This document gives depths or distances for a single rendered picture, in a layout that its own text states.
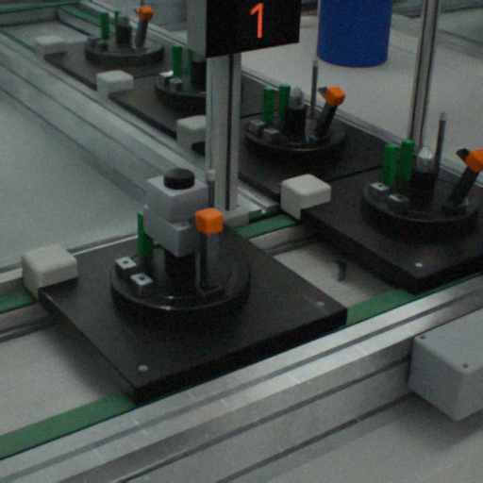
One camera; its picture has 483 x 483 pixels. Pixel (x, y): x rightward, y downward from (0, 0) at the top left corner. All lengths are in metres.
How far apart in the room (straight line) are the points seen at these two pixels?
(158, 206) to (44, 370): 0.19
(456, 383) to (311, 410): 0.14
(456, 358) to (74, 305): 0.37
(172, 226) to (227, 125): 0.24
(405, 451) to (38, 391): 0.36
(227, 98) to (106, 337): 0.34
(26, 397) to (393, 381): 0.35
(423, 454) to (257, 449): 0.18
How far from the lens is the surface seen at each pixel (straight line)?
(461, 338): 0.92
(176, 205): 0.87
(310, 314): 0.90
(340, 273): 1.07
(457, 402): 0.89
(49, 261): 0.95
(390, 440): 0.94
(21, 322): 0.98
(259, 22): 1.00
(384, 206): 1.09
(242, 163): 1.23
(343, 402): 0.89
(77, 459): 0.75
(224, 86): 1.05
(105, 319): 0.89
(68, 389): 0.90
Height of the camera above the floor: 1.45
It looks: 28 degrees down
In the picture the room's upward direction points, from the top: 2 degrees clockwise
